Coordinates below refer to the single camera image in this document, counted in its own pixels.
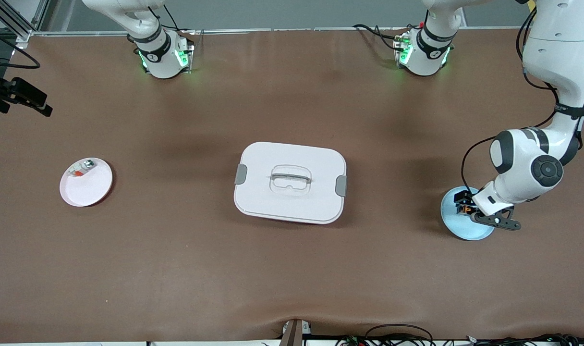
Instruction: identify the brown camera mount bracket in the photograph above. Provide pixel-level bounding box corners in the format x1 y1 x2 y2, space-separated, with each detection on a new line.
280 319 312 346

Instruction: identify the pale pink round plate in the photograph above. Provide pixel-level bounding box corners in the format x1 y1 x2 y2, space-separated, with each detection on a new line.
59 157 114 208

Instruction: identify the black left base cable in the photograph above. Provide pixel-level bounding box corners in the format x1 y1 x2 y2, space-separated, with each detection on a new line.
353 24 399 51

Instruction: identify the clear box lid handle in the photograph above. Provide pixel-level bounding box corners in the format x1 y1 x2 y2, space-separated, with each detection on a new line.
270 165 313 196

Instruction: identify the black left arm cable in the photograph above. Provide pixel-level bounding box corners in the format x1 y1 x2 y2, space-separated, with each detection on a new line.
461 0 584 194

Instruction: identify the black flat cable bundle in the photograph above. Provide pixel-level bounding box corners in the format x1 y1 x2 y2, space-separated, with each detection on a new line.
465 334 584 346

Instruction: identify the aluminium frame profile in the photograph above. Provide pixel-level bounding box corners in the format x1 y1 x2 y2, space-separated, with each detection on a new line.
0 0 50 49

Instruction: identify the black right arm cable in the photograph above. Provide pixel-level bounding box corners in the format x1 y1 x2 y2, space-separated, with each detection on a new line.
0 26 40 70

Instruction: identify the black right base cable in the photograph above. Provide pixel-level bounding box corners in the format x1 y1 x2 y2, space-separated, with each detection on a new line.
162 5 196 34

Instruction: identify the black base cable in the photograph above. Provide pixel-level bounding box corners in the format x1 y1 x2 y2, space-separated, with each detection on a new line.
353 24 399 51
162 5 196 34

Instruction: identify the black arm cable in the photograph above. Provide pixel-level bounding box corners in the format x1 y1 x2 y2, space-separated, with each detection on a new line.
461 0 584 194
0 26 40 70

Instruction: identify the light blue round plate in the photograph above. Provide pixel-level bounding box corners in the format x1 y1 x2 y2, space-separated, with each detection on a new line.
440 186 498 241

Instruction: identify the black looped cable bundle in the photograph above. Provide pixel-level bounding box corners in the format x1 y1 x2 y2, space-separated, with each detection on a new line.
338 324 434 346

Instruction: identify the white lidded storage box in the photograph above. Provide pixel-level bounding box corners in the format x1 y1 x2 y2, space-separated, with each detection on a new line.
233 141 348 225

